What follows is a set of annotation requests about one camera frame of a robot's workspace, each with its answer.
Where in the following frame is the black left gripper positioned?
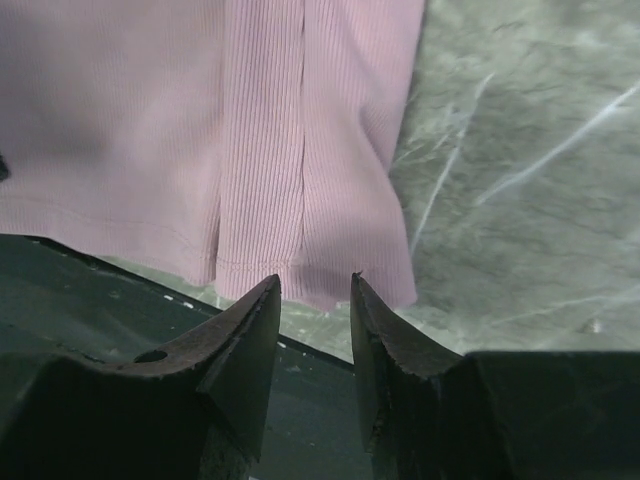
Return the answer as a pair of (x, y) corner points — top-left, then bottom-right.
(0, 155), (10, 182)

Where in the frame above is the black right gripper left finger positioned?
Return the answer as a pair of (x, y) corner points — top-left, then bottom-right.
(1, 275), (281, 479)

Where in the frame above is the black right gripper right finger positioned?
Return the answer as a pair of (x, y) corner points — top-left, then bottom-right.
(350, 275), (639, 479)

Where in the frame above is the pink tank top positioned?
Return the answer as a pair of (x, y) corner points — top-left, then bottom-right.
(1, 1), (425, 311)

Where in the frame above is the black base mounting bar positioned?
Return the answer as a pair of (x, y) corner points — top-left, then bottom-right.
(1, 235), (372, 479)

